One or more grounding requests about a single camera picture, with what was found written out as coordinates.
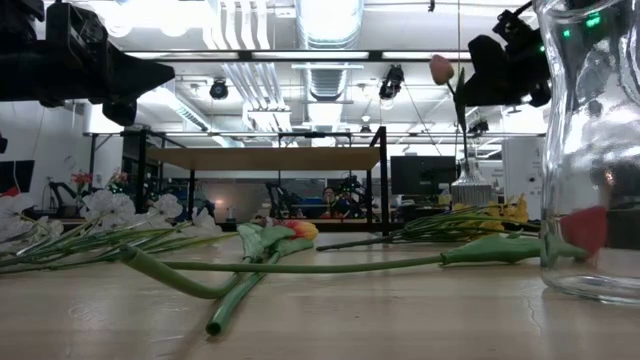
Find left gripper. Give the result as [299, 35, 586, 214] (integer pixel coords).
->
[29, 49, 176, 127]

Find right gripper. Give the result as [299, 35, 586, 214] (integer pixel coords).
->
[462, 34, 552, 109]

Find pink tulip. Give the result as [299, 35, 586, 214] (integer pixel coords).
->
[428, 53, 474, 166]

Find large clear glass vase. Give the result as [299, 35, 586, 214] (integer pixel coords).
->
[532, 0, 640, 307]

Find small ribbed glass vase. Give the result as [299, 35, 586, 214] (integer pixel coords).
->
[449, 158, 494, 207]

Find white flower bunch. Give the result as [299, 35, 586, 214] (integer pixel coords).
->
[0, 188, 239, 275]

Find yellow flower bunch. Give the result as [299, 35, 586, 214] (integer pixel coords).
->
[315, 193, 544, 252]

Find dark red tulip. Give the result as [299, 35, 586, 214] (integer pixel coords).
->
[119, 214, 281, 301]

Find yellow orange tulip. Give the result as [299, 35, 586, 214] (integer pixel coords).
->
[205, 219, 320, 337]

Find wooden shelf with black legs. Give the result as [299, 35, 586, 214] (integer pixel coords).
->
[144, 127, 390, 236]

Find white cabinet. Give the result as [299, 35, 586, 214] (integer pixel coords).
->
[502, 137, 546, 221]

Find black monitor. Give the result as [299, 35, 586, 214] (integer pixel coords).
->
[390, 155, 457, 196]
[0, 159, 36, 194]

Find person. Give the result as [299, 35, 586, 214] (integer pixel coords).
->
[319, 186, 351, 220]

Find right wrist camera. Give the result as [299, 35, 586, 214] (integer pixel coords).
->
[492, 7, 544, 51]

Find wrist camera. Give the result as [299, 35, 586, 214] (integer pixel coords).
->
[44, 2, 109, 51]
[492, 7, 544, 51]

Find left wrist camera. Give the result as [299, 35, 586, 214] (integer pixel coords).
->
[44, 2, 109, 51]

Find black ceiling camera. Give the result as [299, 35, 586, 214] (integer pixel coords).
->
[209, 78, 230, 101]
[378, 64, 405, 101]

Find silver air duct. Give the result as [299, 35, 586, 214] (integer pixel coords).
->
[294, 0, 366, 101]

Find black aluminium table frame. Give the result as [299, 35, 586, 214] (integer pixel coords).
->
[44, 217, 406, 235]

